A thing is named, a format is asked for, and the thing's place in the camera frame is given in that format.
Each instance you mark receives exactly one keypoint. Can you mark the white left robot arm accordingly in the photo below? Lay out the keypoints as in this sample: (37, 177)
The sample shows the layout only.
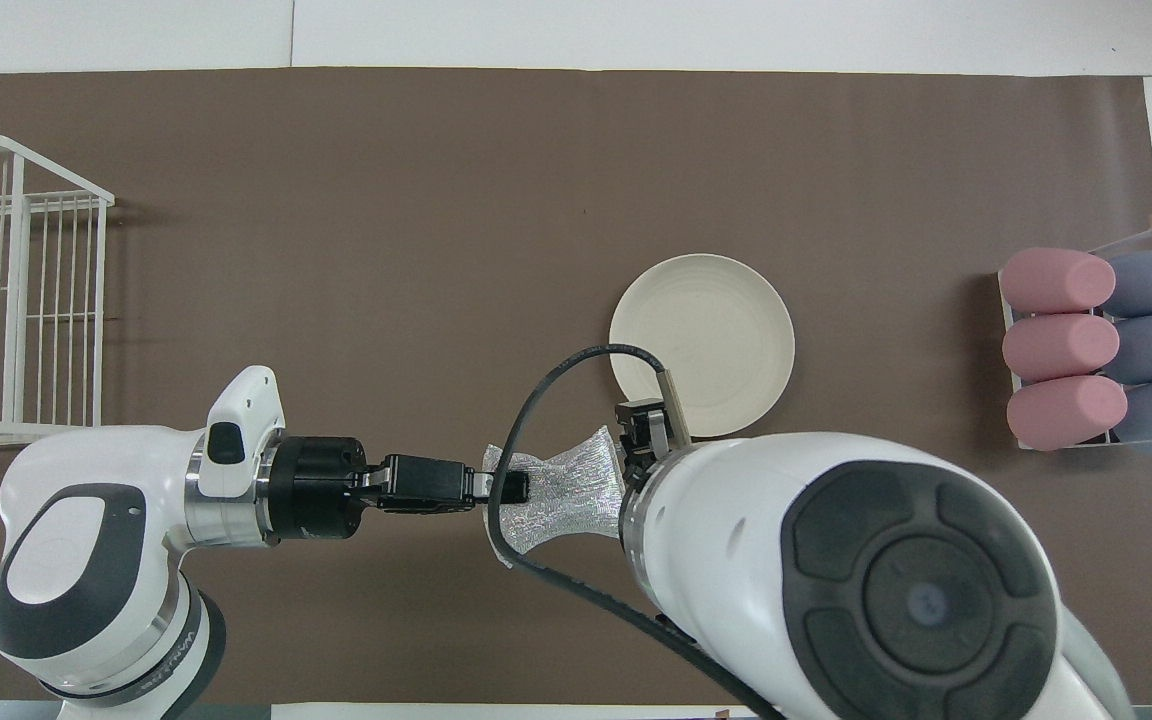
(106, 500)

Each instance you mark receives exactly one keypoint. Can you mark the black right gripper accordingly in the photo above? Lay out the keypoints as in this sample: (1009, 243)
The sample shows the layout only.
(646, 435)

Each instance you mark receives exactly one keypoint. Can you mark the pink cup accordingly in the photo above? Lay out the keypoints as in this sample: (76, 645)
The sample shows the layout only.
(1066, 412)
(1056, 347)
(1056, 280)

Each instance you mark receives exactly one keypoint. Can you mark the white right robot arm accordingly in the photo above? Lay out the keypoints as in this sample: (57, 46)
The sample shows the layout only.
(836, 560)

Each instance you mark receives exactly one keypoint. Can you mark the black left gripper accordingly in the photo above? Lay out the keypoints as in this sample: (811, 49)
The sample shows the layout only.
(316, 490)

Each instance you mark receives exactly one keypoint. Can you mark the cream round plate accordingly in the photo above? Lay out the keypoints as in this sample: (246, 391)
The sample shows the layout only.
(716, 330)

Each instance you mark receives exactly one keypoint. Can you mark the brown table mat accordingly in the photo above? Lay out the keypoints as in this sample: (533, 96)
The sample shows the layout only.
(436, 250)

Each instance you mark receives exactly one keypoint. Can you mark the silver mesh sponge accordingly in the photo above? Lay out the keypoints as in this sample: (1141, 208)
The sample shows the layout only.
(566, 495)

